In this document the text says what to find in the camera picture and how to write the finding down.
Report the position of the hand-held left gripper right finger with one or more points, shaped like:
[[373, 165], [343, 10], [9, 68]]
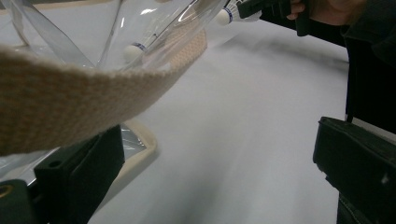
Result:
[[358, 158]]

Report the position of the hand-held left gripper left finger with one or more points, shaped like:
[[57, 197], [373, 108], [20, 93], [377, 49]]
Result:
[[81, 174]]

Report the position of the white shuttlecock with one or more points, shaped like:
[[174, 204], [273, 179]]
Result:
[[224, 17], [131, 53]]

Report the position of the clear bag with beige trim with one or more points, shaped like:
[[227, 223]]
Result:
[[62, 99]]

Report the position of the white table cover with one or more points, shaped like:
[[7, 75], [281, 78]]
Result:
[[233, 124]]

